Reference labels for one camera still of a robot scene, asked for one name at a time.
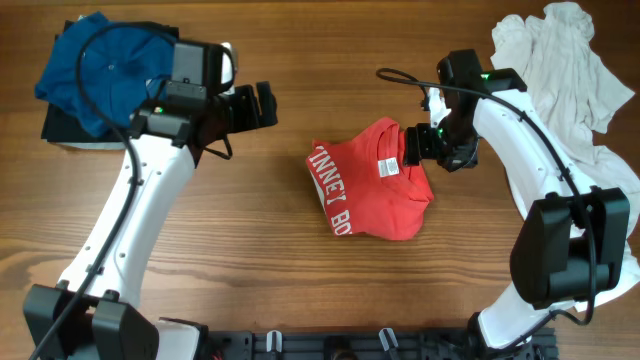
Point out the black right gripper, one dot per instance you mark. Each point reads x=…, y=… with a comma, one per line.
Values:
x=415, y=146

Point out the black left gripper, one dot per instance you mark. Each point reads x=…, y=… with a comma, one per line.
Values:
x=245, y=110

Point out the red printed t-shirt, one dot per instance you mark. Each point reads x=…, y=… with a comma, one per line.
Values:
x=364, y=187

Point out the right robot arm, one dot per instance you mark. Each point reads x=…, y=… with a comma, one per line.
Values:
x=569, y=256

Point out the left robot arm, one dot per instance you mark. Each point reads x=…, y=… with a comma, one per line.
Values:
x=92, y=311

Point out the blue polo shirt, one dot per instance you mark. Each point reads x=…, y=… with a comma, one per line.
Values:
x=120, y=68

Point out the white crumpled t-shirt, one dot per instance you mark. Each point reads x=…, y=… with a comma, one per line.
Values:
x=573, y=92

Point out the light grey folded garment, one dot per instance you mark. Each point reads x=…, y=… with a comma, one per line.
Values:
x=93, y=146

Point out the black folded garment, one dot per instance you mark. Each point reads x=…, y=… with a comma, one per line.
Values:
x=61, y=127

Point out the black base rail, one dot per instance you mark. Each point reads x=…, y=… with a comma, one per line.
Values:
x=385, y=344

